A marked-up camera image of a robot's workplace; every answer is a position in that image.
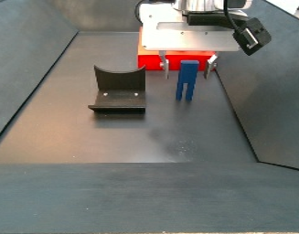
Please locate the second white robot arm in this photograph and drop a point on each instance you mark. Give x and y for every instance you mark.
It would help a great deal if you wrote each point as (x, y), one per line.
(183, 25)

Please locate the black curved regrasp stand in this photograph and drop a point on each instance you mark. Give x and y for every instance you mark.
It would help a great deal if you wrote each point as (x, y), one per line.
(120, 90)

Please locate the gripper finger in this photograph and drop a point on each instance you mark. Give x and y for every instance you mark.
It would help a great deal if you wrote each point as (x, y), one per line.
(164, 63)
(209, 65)

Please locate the red peg fixture block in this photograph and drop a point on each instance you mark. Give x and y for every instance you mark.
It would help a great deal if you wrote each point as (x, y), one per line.
(175, 59)

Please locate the second white gripper body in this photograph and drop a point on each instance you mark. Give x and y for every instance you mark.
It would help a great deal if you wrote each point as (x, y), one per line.
(163, 16)

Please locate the blue square-circle object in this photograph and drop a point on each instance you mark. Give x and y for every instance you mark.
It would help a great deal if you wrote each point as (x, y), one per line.
(187, 78)

